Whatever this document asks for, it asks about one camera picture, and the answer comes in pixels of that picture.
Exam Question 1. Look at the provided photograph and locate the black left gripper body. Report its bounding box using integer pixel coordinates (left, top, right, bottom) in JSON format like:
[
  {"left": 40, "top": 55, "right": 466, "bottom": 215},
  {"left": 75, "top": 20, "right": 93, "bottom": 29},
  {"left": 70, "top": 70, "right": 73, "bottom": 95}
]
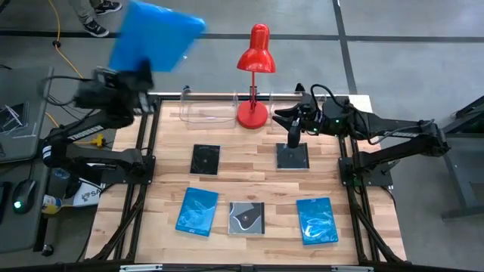
[{"left": 75, "top": 66, "right": 155, "bottom": 114}]

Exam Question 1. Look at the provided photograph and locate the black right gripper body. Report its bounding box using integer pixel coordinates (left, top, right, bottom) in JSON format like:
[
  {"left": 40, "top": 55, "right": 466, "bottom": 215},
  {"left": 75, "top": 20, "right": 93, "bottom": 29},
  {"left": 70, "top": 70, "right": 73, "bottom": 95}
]
[{"left": 299, "top": 95, "right": 334, "bottom": 136}]

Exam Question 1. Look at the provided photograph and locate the clear jewel case black tray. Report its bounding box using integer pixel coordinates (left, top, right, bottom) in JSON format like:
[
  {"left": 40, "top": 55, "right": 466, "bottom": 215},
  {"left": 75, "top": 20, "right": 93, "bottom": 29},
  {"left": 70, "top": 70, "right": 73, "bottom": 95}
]
[
  {"left": 189, "top": 144, "right": 222, "bottom": 177},
  {"left": 275, "top": 142, "right": 311, "bottom": 172}
]

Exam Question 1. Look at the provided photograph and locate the blue plastic disc case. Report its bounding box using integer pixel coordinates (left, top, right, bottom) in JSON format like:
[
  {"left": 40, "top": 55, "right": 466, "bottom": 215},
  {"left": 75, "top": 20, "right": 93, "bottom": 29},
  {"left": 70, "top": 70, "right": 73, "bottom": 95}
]
[
  {"left": 175, "top": 187, "right": 220, "bottom": 238},
  {"left": 296, "top": 196, "right": 340, "bottom": 246},
  {"left": 108, "top": 0, "right": 207, "bottom": 73}
]

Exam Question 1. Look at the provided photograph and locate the clear jewel case grey insert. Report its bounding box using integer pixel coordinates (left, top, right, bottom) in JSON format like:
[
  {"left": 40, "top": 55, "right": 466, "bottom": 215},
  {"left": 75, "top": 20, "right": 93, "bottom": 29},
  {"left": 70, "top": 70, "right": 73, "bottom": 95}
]
[{"left": 228, "top": 201, "right": 266, "bottom": 236}]

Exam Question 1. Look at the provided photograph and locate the clear plastic bin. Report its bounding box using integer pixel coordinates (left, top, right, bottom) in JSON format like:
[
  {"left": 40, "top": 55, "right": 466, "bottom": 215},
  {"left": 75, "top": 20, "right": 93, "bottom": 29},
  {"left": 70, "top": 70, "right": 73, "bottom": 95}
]
[
  {"left": 178, "top": 85, "right": 239, "bottom": 130},
  {"left": 268, "top": 89, "right": 328, "bottom": 128}
]

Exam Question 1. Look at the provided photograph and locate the red desk lamp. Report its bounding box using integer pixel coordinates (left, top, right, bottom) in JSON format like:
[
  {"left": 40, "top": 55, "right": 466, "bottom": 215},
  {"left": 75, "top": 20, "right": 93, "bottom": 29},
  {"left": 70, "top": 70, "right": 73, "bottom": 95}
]
[{"left": 236, "top": 23, "right": 277, "bottom": 130}]

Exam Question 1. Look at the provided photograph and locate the person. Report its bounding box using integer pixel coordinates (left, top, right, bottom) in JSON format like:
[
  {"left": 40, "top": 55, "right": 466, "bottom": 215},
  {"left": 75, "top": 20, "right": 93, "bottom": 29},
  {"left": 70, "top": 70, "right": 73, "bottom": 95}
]
[{"left": 67, "top": 0, "right": 124, "bottom": 39}]

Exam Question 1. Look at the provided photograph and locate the grey side desk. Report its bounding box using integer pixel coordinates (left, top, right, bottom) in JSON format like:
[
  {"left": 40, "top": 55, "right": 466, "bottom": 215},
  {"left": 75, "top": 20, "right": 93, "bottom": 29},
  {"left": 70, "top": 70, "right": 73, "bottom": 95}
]
[{"left": 0, "top": 66, "right": 54, "bottom": 164}]

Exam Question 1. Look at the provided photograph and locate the black tray with papers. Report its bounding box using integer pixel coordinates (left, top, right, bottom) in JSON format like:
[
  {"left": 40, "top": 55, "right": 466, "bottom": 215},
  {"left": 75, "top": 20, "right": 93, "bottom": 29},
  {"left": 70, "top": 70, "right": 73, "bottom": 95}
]
[{"left": 0, "top": 100, "right": 30, "bottom": 134}]

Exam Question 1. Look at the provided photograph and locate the white printed bag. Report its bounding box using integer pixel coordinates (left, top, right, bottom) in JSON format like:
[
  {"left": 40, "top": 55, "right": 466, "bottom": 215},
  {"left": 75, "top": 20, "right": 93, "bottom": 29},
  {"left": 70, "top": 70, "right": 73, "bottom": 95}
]
[{"left": 71, "top": 180, "right": 107, "bottom": 208}]

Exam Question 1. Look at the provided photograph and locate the yellow blue can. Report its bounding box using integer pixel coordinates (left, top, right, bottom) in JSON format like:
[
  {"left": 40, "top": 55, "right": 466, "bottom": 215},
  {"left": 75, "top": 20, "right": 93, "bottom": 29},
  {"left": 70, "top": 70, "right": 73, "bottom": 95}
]
[{"left": 40, "top": 193, "right": 64, "bottom": 215}]

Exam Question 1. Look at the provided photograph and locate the black computer mouse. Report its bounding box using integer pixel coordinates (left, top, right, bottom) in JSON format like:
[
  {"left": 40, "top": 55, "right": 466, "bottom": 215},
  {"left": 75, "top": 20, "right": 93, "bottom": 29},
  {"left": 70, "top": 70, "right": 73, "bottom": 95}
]
[{"left": 11, "top": 178, "right": 38, "bottom": 215}]

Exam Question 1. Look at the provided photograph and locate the grey metal table stand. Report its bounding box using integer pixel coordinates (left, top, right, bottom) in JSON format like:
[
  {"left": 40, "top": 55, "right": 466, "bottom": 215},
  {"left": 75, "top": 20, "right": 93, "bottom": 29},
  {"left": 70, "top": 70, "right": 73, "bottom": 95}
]
[{"left": 440, "top": 94, "right": 484, "bottom": 221}]

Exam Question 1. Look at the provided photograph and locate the black keyboard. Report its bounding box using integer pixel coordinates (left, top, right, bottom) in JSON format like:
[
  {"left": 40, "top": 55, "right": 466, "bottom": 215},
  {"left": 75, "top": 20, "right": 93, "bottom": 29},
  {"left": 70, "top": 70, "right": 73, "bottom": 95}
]
[{"left": 0, "top": 181, "right": 11, "bottom": 224}]

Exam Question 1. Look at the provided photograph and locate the grey mouse desk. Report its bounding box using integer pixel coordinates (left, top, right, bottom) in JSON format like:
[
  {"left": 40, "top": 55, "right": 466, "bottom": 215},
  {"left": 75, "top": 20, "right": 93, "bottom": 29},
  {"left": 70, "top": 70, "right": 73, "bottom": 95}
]
[{"left": 0, "top": 156, "right": 52, "bottom": 255}]

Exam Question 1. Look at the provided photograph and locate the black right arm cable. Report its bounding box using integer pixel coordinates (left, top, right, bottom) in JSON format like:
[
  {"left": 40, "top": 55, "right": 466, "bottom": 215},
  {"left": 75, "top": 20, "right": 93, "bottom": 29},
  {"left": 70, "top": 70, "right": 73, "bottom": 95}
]
[{"left": 309, "top": 83, "right": 343, "bottom": 114}]

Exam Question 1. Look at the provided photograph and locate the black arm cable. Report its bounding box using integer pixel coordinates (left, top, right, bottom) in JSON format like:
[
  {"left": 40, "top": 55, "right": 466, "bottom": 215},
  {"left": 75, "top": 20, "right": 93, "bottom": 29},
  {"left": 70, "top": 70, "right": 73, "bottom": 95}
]
[
  {"left": 309, "top": 83, "right": 343, "bottom": 114},
  {"left": 37, "top": 74, "right": 95, "bottom": 107}
]

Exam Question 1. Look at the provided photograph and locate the yellow extension cable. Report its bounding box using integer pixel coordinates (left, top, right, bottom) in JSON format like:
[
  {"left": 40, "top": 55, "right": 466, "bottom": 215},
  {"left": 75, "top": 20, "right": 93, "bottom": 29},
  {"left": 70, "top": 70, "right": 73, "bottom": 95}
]
[
  {"left": 44, "top": 112, "right": 106, "bottom": 147},
  {"left": 47, "top": 0, "right": 85, "bottom": 79}
]

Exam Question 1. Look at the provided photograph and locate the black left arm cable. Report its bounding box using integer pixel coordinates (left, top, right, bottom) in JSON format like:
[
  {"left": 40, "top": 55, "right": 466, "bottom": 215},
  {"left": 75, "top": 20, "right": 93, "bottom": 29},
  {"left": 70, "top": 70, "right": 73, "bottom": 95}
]
[{"left": 37, "top": 74, "right": 95, "bottom": 107}]

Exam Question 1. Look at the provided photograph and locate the black floor cable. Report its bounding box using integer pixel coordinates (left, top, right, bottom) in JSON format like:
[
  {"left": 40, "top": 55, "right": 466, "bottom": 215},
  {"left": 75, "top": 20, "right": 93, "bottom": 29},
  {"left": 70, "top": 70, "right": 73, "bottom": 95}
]
[{"left": 47, "top": 94, "right": 95, "bottom": 118}]

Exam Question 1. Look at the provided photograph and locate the aluminium frame bracket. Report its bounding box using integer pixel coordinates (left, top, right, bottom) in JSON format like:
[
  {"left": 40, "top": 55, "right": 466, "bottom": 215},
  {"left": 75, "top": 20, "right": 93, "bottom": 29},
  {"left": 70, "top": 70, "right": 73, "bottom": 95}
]
[
  {"left": 330, "top": 265, "right": 374, "bottom": 272},
  {"left": 119, "top": 264, "right": 164, "bottom": 272}
]

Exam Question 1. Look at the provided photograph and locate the black aluminium rig frame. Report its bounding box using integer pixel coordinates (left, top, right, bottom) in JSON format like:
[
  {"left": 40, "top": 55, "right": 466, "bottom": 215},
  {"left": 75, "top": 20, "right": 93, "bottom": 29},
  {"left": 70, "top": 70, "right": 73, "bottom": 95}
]
[{"left": 75, "top": 93, "right": 409, "bottom": 272}]

